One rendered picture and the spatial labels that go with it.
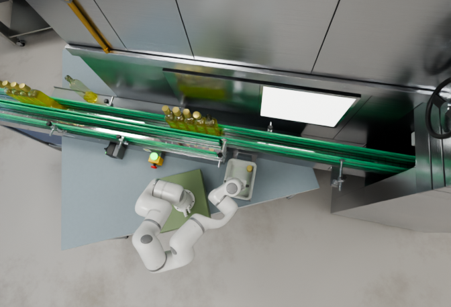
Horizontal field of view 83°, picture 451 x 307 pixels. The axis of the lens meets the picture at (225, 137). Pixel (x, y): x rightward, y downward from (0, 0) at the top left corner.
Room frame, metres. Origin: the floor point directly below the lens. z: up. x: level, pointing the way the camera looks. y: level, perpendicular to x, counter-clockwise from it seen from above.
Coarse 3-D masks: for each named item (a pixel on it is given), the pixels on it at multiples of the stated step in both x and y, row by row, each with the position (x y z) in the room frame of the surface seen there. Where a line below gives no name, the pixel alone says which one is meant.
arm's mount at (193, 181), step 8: (168, 176) 0.41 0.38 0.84; (176, 176) 0.40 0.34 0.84; (184, 176) 0.39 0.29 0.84; (192, 176) 0.38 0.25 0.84; (200, 176) 0.37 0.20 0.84; (184, 184) 0.34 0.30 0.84; (192, 184) 0.33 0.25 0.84; (200, 184) 0.32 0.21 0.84; (192, 192) 0.28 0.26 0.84; (200, 192) 0.27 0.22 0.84; (200, 200) 0.23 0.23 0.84; (192, 208) 0.19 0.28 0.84; (200, 208) 0.18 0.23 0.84; (208, 208) 0.18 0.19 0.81; (176, 216) 0.17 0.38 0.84; (184, 216) 0.16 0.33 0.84; (208, 216) 0.13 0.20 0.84; (168, 224) 0.14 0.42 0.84; (176, 224) 0.13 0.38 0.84; (160, 232) 0.11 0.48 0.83
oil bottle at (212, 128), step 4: (216, 120) 0.59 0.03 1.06; (208, 124) 0.57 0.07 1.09; (212, 124) 0.56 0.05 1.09; (216, 124) 0.58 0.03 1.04; (208, 128) 0.56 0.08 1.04; (212, 128) 0.55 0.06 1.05; (216, 128) 0.57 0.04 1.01; (208, 132) 0.57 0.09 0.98; (212, 132) 0.56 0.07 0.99; (216, 132) 0.55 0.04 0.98
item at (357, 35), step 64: (128, 0) 0.82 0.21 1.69; (192, 0) 0.72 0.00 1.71; (256, 0) 0.63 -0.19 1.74; (320, 0) 0.56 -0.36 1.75; (384, 0) 0.49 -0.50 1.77; (448, 0) 0.43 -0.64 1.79; (128, 64) 0.90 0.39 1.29; (192, 64) 0.73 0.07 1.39; (256, 64) 0.63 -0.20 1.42; (320, 64) 0.53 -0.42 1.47; (384, 64) 0.44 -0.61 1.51; (448, 64) 0.36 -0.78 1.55; (320, 128) 0.46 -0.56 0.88; (384, 128) 0.34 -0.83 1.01
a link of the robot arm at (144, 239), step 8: (144, 224) 0.12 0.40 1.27; (152, 224) 0.11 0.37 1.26; (136, 232) 0.09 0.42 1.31; (144, 232) 0.09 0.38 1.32; (152, 232) 0.08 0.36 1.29; (136, 240) 0.06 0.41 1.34; (144, 240) 0.06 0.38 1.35; (152, 240) 0.05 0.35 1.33; (136, 248) 0.04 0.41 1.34; (144, 248) 0.03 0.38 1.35; (152, 248) 0.03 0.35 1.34; (160, 248) 0.02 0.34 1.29; (144, 256) 0.01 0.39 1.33; (152, 256) 0.00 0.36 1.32; (160, 256) -0.01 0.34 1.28; (144, 264) -0.02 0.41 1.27; (152, 264) -0.03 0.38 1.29; (160, 264) -0.04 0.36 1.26
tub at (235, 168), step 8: (232, 160) 0.41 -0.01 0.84; (240, 160) 0.40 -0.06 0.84; (232, 168) 0.38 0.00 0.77; (240, 168) 0.37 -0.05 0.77; (232, 176) 0.33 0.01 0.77; (240, 176) 0.32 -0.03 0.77; (248, 176) 0.31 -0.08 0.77; (248, 184) 0.26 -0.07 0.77; (240, 192) 0.23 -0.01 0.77; (248, 192) 0.22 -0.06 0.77
